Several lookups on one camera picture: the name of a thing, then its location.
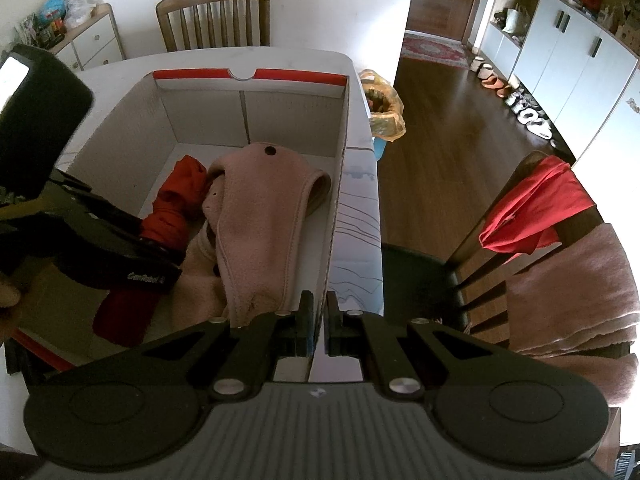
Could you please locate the yellow plastic bag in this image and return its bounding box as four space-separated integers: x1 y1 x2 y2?
360 69 407 142

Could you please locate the colourful toy bag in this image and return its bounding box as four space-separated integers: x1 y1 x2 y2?
37 0 68 36

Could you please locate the brown plush toy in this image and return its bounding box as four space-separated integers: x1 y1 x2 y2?
175 142 333 328

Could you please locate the clear plastic bag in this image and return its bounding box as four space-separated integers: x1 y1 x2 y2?
65 0 97 29

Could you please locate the white drawer cabinet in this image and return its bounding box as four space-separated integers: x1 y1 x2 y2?
50 3 126 72

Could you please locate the pink towel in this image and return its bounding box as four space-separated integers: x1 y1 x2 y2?
505 222 640 406

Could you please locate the wooden chair with draped cloths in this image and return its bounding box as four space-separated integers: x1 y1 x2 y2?
382 150 623 411

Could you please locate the person's left hand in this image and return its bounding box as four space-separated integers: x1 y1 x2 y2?
0 275 22 309

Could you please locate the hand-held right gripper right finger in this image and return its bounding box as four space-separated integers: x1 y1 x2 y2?
327 291 501 402

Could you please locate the stack of booklets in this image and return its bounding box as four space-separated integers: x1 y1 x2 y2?
15 12 41 47

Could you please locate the white cardboard box red rim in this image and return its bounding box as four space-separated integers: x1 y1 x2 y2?
10 67 351 376

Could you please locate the red patterned rug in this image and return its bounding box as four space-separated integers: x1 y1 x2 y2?
400 31 472 70

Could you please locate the red garment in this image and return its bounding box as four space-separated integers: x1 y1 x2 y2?
478 155 598 256

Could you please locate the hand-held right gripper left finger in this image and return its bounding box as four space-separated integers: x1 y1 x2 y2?
142 291 314 403

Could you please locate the row of shoes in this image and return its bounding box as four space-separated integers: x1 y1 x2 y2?
470 55 557 147

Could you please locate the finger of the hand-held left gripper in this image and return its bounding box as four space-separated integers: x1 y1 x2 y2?
47 170 183 267

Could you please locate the grey tote bag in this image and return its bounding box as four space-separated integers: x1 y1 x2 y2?
502 6 531 36

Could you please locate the red cloth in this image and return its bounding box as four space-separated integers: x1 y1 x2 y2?
92 155 211 348

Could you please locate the white wall cupboard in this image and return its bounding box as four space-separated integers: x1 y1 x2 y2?
482 0 640 171

